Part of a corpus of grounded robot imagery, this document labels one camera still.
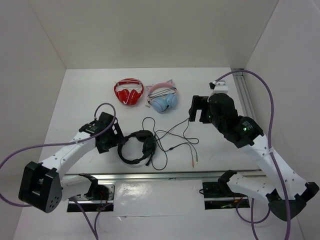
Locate black headset with cable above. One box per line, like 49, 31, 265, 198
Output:
117, 116, 200, 172

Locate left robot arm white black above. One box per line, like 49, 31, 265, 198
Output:
18, 112, 124, 213

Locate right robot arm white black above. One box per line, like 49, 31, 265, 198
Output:
188, 82, 320, 221

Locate blue pink cat-ear headphones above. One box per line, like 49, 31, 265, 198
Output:
146, 79, 178, 113

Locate red headphones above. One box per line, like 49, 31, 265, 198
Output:
113, 78, 144, 106

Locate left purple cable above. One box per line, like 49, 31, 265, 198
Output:
0, 102, 118, 240

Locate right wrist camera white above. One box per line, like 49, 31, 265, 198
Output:
209, 80, 229, 95

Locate aluminium rail right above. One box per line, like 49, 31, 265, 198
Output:
232, 69, 257, 121

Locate aluminium rail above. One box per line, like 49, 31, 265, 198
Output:
61, 168, 271, 201
232, 69, 257, 121

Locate aluminium rail front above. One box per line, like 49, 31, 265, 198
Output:
61, 168, 271, 201

